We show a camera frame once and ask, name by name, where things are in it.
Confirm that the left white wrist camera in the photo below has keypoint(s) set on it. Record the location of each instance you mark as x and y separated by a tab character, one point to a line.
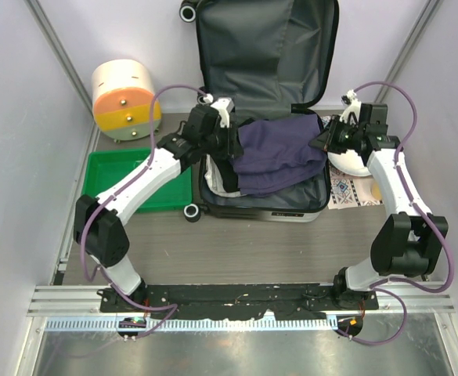
223	105

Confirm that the white black space suitcase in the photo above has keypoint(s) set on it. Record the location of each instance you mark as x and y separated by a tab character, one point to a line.
272	58

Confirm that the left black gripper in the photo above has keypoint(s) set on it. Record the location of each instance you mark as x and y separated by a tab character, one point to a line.
230	135

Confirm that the purple garment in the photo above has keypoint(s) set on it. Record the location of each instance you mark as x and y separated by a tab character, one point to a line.
277	155

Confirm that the yellow cup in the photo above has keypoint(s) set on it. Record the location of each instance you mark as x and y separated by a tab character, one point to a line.
375	192

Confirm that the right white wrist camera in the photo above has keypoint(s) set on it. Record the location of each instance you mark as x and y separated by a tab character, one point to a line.
352	108

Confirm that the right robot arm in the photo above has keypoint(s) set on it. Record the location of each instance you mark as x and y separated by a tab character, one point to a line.
409	242

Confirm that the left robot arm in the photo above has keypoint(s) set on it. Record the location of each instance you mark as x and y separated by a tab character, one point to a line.
99	221

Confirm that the round mini drawer cabinet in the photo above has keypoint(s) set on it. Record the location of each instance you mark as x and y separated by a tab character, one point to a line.
122	106

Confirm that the white slotted cable duct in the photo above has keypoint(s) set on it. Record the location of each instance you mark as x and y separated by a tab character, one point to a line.
122	324

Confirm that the patterned placemat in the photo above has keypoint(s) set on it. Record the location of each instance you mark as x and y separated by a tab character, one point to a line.
350	192

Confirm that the black garment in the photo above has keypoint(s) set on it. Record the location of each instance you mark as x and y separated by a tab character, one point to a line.
228	176

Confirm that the aluminium rail frame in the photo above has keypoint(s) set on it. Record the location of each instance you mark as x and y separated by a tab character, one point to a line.
67	300

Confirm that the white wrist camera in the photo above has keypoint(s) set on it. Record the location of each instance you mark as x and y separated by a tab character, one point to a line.
352	108
223	105

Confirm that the white paper plate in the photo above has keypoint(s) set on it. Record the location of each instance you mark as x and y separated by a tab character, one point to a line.
350	163

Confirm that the white folded garment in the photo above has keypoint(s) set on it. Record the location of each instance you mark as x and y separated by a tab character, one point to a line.
214	180

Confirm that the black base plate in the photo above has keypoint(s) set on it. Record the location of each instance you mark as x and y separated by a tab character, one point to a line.
252	301

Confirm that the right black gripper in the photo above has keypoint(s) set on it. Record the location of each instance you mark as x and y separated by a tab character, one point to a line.
327	140

